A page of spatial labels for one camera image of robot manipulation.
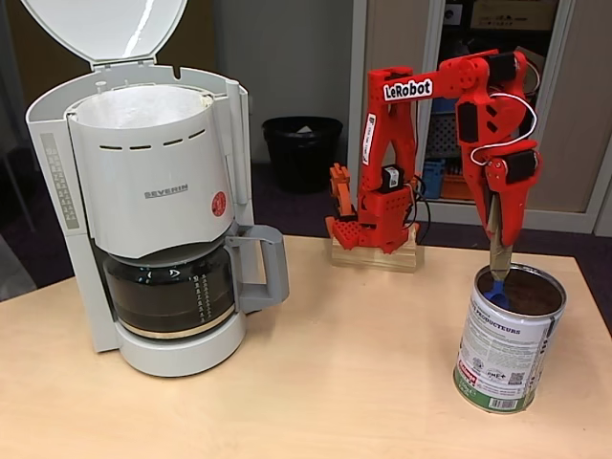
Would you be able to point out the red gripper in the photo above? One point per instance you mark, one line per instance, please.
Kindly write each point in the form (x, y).
(515, 191)

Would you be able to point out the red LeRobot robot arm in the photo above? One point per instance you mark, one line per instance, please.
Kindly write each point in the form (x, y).
(454, 76)

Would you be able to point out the dark brown ground coffee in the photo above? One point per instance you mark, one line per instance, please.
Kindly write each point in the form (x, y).
(535, 296)

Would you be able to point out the white green coffee tin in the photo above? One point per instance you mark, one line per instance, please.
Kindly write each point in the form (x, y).
(502, 349)

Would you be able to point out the white drip coffee maker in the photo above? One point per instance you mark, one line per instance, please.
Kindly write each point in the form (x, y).
(143, 158)

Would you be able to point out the white paper coffee filter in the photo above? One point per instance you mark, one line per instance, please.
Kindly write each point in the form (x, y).
(143, 107)

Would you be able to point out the orange plastic crate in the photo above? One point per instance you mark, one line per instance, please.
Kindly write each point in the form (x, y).
(454, 189)

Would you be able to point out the small blue plastic crate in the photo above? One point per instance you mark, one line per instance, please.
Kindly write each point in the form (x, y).
(434, 179)

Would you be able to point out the grey perforated crate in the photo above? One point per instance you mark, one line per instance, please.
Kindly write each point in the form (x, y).
(442, 134)

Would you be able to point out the large blue plastic crate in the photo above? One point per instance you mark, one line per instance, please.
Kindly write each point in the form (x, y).
(442, 106)

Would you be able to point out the wooden base block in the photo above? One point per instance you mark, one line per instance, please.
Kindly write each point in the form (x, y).
(397, 262)

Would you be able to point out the grey tambour door cabinet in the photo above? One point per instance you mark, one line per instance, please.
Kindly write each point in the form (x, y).
(583, 95)

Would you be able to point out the orange printed plastic part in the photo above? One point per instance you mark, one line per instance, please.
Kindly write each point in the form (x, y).
(342, 189)

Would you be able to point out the brown printed cardboard box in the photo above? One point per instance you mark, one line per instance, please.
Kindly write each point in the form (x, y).
(511, 14)

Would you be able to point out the white electrical box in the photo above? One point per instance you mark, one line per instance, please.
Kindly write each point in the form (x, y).
(452, 13)

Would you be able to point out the black trash bin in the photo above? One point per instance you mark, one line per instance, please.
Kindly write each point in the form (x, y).
(296, 162)

